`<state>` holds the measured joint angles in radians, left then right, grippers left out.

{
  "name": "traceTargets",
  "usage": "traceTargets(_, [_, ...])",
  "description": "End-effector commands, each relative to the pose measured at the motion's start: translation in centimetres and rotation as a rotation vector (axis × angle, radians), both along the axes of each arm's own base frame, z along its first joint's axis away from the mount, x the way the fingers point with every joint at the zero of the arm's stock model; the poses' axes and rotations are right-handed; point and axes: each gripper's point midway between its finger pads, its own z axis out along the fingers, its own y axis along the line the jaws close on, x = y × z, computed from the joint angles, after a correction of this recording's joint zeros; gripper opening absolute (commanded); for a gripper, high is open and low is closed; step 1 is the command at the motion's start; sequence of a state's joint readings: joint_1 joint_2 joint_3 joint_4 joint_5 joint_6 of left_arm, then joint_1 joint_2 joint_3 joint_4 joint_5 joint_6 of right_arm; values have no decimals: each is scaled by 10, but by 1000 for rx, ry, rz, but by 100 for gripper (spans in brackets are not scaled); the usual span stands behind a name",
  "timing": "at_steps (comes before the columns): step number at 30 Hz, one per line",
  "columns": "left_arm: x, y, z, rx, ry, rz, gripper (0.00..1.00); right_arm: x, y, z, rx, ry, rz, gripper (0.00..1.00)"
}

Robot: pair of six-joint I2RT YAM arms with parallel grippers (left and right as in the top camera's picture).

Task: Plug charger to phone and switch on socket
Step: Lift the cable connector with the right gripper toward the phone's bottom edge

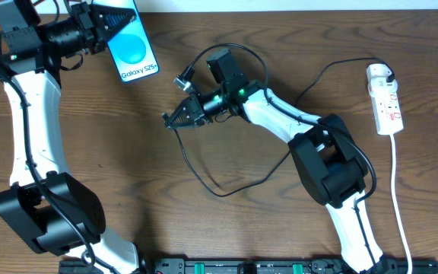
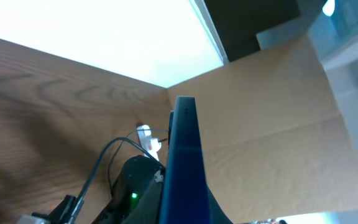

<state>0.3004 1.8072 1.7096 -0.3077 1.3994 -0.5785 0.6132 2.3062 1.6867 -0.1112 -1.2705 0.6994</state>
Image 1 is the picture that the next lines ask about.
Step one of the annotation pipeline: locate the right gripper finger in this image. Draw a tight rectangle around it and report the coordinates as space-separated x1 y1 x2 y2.
162 98 189 119
164 114 205 129

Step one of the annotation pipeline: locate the blue Galaxy smartphone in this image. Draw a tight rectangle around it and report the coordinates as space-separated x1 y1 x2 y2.
93 0 160 82

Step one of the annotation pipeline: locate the black USB charging cable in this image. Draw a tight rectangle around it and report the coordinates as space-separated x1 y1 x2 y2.
173 56 396 198

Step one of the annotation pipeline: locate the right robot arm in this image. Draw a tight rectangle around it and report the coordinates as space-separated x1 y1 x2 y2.
164 45 389 273

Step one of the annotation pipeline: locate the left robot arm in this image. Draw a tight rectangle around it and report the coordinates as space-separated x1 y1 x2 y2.
0 0 144 273

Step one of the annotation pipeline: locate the white power strip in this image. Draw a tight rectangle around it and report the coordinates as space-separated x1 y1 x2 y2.
367 63 404 135

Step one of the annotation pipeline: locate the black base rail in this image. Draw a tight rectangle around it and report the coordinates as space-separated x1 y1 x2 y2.
57 258 438 274

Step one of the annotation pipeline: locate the white power strip cord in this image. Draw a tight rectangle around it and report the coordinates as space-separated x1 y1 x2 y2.
389 133 414 274

